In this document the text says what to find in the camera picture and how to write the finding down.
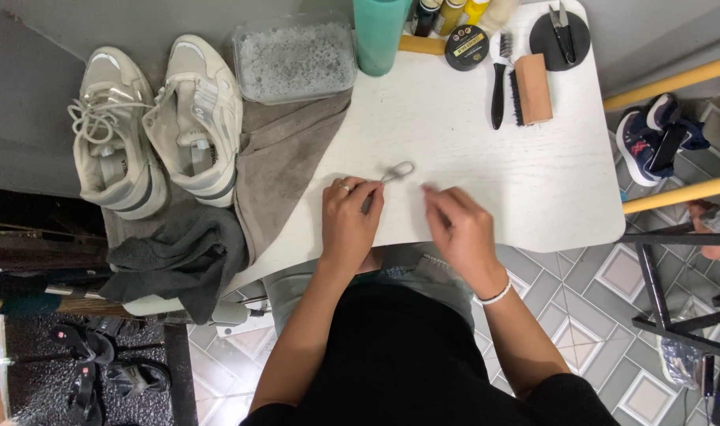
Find person's right hand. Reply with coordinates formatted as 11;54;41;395
421;184;509;299

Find person's left hand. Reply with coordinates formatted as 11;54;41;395
321;176;385;267

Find grey shoelace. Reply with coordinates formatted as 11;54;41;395
361;161;415;214

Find beige grey towel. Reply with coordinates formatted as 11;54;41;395
102;89;353;267

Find person's grey shorts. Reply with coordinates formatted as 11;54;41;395
263;243;475;338

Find wooden block brush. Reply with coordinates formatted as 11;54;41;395
509;54;554;127

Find clear tub of soapy water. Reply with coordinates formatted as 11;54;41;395
232;13;358;106

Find yellow wooden bar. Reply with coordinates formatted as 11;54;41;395
398;34;447;56

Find round black tin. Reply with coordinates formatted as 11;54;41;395
444;25;490;72

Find teal plastic cup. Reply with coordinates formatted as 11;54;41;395
353;0;413;77

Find person's black shirt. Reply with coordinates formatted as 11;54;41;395
239;283;621;426

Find white sneaker without laces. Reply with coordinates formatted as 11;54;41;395
142;34;243;208

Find dark brown bottle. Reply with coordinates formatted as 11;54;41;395
411;0;443;38

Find round black pad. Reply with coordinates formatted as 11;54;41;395
529;10;591;72

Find olive yellow bottle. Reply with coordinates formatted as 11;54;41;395
433;0;467;37

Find bright yellow bottle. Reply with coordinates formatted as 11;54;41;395
458;0;490;27

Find dark grey cloth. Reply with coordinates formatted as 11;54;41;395
98;206;249;325

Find black thread snips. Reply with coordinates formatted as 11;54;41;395
548;1;577;66

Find navy blue sneaker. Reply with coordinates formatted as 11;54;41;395
615;93;711;188

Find black metal stand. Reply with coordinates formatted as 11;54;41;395
619;222;720;426

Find white sneaker with laces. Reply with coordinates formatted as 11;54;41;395
67;47;170;221

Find black sandal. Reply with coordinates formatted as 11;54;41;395
49;323;116;365
70;361;171;424

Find white bead bracelet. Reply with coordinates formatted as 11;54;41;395
475;278;512;306

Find black handled small brush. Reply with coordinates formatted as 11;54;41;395
491;32;514;131

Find yellow wooden rail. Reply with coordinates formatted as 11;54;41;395
622;173;720;215
602;53;720;113

